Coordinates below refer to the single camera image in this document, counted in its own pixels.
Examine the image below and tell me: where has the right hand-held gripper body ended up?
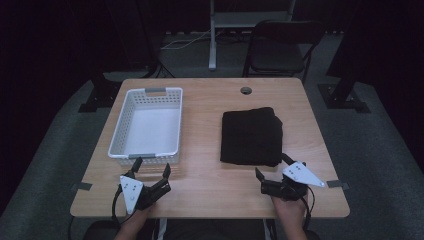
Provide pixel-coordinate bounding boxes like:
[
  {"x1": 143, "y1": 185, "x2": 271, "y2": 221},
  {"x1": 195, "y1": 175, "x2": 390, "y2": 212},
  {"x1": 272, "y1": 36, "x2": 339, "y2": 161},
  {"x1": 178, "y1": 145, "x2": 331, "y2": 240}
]
[{"x1": 260, "y1": 161, "x2": 326, "y2": 202}]

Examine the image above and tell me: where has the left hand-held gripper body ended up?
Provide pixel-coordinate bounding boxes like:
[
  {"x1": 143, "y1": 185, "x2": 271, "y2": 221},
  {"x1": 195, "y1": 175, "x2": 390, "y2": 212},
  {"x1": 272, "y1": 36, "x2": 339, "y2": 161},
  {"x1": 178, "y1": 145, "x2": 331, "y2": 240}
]
[{"x1": 119, "y1": 170, "x2": 172, "y2": 216}]

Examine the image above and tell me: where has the white plastic basket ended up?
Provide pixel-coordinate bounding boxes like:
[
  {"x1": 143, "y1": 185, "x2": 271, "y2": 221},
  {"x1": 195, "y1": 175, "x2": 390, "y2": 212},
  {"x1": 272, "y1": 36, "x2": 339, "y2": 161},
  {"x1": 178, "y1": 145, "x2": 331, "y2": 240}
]
[{"x1": 107, "y1": 86, "x2": 184, "y2": 167}]

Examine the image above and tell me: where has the black cloth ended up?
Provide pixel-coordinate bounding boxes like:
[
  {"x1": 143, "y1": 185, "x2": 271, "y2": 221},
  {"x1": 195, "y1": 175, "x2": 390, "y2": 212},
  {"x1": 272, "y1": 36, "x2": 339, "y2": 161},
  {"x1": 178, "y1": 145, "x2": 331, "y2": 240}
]
[{"x1": 219, "y1": 106, "x2": 284, "y2": 168}]

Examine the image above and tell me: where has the person's left hand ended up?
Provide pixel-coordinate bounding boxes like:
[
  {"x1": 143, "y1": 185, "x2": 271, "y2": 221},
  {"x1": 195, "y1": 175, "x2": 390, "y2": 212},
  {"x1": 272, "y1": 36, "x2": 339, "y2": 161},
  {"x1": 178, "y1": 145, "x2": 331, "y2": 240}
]
[{"x1": 127, "y1": 202, "x2": 158, "y2": 223}]

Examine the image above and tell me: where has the person's right hand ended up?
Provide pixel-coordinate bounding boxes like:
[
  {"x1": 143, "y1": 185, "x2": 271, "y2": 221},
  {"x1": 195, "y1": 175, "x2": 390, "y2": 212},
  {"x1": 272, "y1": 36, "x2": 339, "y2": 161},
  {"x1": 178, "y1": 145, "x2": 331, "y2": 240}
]
[{"x1": 271, "y1": 195, "x2": 309, "y2": 220}]

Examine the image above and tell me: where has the grey tape strip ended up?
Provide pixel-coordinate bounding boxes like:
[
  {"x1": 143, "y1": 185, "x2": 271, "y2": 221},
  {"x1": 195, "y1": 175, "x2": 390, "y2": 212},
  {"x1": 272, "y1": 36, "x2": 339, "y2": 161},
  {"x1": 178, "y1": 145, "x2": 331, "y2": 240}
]
[
  {"x1": 71, "y1": 181, "x2": 94, "y2": 192},
  {"x1": 326, "y1": 179, "x2": 350, "y2": 191}
]

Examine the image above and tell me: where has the white table leg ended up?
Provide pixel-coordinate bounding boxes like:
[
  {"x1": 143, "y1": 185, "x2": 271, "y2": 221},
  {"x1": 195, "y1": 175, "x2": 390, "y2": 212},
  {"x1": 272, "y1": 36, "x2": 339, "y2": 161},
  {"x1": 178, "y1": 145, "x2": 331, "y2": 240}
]
[
  {"x1": 155, "y1": 218, "x2": 168, "y2": 240},
  {"x1": 262, "y1": 218, "x2": 278, "y2": 240}
]

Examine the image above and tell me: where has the person's lap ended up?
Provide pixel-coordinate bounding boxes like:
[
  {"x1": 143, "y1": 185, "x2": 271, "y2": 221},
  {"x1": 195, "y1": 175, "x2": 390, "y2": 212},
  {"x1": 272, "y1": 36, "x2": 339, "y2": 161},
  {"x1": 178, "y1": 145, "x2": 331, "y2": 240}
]
[{"x1": 82, "y1": 218, "x2": 322, "y2": 240}]

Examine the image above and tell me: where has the black stand base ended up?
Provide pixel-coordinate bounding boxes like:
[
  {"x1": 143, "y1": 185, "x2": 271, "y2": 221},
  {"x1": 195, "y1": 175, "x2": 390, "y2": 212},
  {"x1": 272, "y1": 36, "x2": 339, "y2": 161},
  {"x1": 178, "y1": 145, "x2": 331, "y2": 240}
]
[
  {"x1": 77, "y1": 71, "x2": 123, "y2": 114},
  {"x1": 317, "y1": 64, "x2": 372, "y2": 114}
]

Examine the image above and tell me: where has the black folding chair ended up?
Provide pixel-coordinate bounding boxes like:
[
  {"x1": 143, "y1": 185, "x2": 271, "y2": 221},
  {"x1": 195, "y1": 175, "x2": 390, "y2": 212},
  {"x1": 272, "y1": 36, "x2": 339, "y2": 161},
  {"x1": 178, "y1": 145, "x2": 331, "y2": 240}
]
[{"x1": 242, "y1": 19, "x2": 326, "y2": 85}]

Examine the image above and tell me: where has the white metal stand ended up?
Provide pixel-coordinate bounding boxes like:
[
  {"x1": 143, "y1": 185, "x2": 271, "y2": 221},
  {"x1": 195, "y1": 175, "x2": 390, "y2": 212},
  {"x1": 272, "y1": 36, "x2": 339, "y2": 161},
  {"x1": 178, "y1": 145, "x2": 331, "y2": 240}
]
[{"x1": 207, "y1": 0, "x2": 297, "y2": 71}]

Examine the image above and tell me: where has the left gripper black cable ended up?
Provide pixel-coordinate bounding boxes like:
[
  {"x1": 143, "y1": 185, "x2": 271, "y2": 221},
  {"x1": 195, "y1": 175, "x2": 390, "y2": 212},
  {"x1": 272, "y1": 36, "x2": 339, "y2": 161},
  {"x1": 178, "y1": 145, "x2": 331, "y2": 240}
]
[{"x1": 110, "y1": 184, "x2": 135, "y2": 228}]

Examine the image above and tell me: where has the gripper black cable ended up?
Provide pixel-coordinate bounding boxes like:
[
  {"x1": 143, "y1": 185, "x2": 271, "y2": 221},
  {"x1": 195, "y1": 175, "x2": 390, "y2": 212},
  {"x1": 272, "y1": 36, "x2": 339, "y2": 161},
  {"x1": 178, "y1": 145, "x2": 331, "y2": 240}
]
[
  {"x1": 110, "y1": 184, "x2": 135, "y2": 228},
  {"x1": 301, "y1": 184, "x2": 316, "y2": 232}
]

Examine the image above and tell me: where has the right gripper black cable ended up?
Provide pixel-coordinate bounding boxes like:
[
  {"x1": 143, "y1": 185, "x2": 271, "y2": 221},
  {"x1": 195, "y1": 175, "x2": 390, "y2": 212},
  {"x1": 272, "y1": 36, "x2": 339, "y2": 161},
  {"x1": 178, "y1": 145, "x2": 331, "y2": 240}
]
[{"x1": 301, "y1": 184, "x2": 316, "y2": 232}]

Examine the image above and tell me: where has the white floor cable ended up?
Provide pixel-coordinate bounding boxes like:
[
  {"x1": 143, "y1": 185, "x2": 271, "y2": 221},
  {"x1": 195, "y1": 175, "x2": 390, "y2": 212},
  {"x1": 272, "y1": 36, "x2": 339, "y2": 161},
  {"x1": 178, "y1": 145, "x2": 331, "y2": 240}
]
[{"x1": 159, "y1": 29, "x2": 214, "y2": 51}]

